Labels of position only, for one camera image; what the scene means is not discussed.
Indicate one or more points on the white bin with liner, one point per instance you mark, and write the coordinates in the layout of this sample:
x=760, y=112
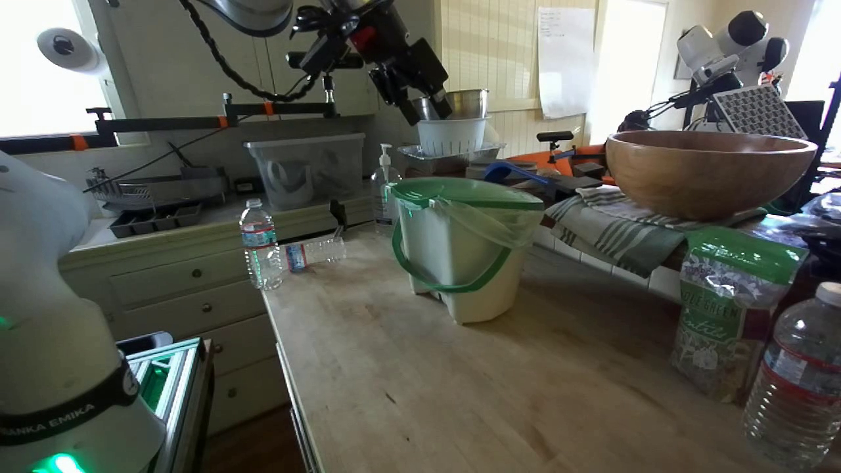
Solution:
x=503, y=213

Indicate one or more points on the white microscope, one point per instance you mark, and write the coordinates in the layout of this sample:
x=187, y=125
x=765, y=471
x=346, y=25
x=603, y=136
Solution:
x=735, y=83

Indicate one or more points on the wooden bowl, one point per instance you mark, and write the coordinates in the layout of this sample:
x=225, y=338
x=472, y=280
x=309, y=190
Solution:
x=706, y=174

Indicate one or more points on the white drawer cabinet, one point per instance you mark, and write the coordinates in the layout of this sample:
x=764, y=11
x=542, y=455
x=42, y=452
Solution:
x=187, y=283

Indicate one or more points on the black clamp bar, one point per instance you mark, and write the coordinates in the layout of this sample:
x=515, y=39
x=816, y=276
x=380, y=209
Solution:
x=109, y=131

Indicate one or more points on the striped white cloth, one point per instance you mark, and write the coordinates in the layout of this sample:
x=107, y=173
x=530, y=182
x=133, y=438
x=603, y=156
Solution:
x=607, y=232

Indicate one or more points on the white plastic container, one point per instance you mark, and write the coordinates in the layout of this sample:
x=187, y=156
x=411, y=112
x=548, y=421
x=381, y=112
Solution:
x=451, y=138

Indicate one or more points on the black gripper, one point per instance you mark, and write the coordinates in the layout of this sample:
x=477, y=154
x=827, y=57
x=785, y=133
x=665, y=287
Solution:
x=373, y=33

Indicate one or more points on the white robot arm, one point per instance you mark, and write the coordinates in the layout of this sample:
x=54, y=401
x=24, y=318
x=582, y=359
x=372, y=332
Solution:
x=70, y=401

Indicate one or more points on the green snack bag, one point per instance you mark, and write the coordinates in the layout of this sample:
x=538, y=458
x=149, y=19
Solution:
x=727, y=276

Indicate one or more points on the hand sanitizer pump bottle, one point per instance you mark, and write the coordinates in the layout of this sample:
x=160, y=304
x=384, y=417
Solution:
x=381, y=181

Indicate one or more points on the paper sheet on wall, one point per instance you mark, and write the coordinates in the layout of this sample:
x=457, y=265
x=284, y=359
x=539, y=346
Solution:
x=566, y=61

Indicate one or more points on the clear water bottle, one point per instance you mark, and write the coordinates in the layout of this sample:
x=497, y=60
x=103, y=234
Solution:
x=262, y=245

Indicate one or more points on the green bin handle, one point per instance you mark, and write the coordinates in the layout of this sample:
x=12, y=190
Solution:
x=448, y=253

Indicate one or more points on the metal bowl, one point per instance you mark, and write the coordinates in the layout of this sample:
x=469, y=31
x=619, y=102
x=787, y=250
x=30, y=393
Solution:
x=457, y=104

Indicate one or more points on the black camera on stand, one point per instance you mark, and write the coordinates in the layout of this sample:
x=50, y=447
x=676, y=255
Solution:
x=560, y=150

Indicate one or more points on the large water bottle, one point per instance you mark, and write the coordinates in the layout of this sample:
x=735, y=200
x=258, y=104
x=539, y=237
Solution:
x=795, y=406

